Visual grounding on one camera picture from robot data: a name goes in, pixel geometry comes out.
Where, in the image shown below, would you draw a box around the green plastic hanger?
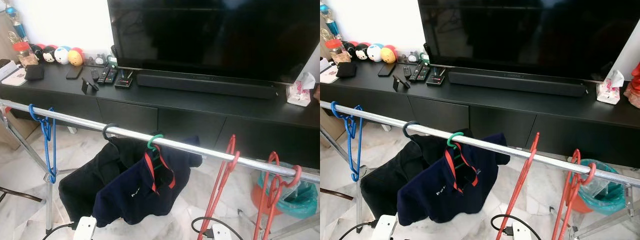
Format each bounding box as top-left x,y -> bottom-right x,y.
446,131 -> 465,168
147,133 -> 166,171

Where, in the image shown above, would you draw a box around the navy polo shirt red trim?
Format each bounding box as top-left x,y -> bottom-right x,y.
92,135 -> 203,228
397,131 -> 511,227

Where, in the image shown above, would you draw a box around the blue plastic hanger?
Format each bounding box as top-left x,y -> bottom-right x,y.
28,103 -> 57,184
330,101 -> 364,182

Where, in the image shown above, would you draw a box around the pink white tissue box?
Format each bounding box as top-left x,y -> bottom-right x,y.
596,69 -> 626,105
286,71 -> 317,107

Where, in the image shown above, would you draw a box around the black wallet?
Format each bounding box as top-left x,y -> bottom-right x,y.
336,61 -> 357,78
25,65 -> 45,82

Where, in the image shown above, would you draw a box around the red lidded glass jar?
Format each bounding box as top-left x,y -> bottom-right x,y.
13,41 -> 32,65
325,39 -> 345,62

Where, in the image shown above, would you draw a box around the orange bin teal liner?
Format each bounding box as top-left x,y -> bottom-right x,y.
567,159 -> 627,216
251,162 -> 319,219

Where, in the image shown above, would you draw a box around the black phone stand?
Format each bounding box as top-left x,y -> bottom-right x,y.
392,74 -> 412,92
81,76 -> 100,95

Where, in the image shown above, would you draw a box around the white blue round plush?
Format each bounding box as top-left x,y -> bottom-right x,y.
54,46 -> 72,65
366,43 -> 384,63

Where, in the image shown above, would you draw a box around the gold blue trophy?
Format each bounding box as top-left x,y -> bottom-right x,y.
320,2 -> 343,41
4,2 -> 28,43

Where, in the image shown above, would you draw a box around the yellow red round plush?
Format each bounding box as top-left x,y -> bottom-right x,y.
67,47 -> 85,67
380,45 -> 398,64

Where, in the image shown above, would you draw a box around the black soundbar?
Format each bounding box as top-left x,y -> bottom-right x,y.
136,74 -> 280,100
447,69 -> 588,98

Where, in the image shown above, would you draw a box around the black TV console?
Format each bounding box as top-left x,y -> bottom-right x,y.
320,60 -> 640,168
0,62 -> 321,171

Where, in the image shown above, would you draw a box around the black box red buttons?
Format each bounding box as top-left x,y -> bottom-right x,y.
114,71 -> 135,90
426,68 -> 447,87

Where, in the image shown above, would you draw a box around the silver metal clothes rack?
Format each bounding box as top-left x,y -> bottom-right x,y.
320,100 -> 640,240
0,98 -> 321,240

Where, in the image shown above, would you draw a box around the black flat television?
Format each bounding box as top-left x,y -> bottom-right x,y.
107,0 -> 321,83
418,0 -> 640,83

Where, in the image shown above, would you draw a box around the red gold Buddha statue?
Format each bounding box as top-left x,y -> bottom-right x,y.
624,62 -> 640,110

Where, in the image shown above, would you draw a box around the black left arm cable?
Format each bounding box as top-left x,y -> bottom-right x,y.
42,221 -> 76,240
339,220 -> 376,240

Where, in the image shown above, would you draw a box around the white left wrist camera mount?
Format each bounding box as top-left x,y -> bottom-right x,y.
73,216 -> 97,240
370,215 -> 398,240

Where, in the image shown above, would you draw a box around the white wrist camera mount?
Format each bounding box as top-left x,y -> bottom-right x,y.
510,222 -> 533,240
210,224 -> 233,240
370,215 -> 398,240
73,216 -> 97,240

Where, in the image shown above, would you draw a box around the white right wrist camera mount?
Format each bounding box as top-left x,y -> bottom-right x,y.
510,222 -> 533,240
210,224 -> 233,240

